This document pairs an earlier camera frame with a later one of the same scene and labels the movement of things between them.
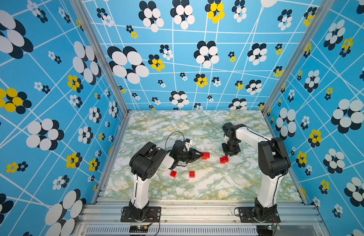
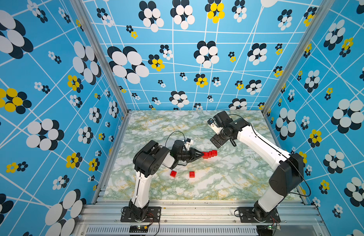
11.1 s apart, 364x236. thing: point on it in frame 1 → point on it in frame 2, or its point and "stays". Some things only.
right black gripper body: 230,147 → 220,138
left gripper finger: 197,151 stays
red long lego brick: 206,155 stays
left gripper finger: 193,159 stays
